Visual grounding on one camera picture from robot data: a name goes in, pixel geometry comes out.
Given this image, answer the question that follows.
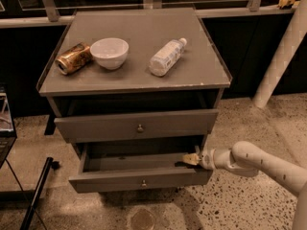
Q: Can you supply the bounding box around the yellow object on ledge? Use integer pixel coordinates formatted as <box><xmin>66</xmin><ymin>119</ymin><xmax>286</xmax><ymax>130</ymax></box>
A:
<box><xmin>277</xmin><ymin>0</ymin><xmax>298</xmax><ymax>10</ymax></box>

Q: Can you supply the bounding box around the grey drawer cabinet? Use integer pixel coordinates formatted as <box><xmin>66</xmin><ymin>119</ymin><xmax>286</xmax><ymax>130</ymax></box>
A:
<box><xmin>35</xmin><ymin>7</ymin><xmax>232</xmax><ymax>165</ymax></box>

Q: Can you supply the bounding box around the grey drawer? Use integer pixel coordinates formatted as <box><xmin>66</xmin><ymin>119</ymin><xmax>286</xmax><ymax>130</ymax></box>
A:
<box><xmin>69</xmin><ymin>145</ymin><xmax>212</xmax><ymax>193</ymax></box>
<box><xmin>55</xmin><ymin>109</ymin><xmax>218</xmax><ymax>143</ymax></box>

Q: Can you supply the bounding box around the black laptop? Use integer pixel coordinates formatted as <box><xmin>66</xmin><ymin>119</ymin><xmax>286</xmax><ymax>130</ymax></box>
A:
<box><xmin>0</xmin><ymin>83</ymin><xmax>17</xmax><ymax>168</ymax></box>

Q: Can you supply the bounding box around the white ceramic bowl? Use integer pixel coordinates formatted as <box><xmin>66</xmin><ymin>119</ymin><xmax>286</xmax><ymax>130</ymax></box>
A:
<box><xmin>90</xmin><ymin>37</ymin><xmax>130</xmax><ymax>70</ymax></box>

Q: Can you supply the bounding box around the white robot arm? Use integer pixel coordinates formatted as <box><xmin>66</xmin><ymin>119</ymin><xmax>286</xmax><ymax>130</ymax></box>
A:
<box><xmin>182</xmin><ymin>141</ymin><xmax>307</xmax><ymax>230</ymax></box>

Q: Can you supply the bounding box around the clear plastic bottle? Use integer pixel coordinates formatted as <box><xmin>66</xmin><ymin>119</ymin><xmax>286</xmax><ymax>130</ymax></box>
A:
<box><xmin>149</xmin><ymin>38</ymin><xmax>187</xmax><ymax>77</ymax></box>

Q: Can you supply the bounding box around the gold drink can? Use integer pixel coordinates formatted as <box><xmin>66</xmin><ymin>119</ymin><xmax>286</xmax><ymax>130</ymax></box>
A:
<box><xmin>55</xmin><ymin>42</ymin><xmax>92</xmax><ymax>75</ymax></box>

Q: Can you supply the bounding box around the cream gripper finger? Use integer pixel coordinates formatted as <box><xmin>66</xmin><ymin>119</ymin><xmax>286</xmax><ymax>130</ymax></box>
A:
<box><xmin>182</xmin><ymin>153</ymin><xmax>201</xmax><ymax>166</ymax></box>

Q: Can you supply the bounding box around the black stand leg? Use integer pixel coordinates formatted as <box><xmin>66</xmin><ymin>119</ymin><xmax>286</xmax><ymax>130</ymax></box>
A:
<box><xmin>20</xmin><ymin>157</ymin><xmax>59</xmax><ymax>230</ymax></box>

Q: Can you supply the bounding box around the grey top drawer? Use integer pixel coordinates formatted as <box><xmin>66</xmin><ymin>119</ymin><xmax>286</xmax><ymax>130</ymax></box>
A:
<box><xmin>55</xmin><ymin>109</ymin><xmax>218</xmax><ymax>143</ymax></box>

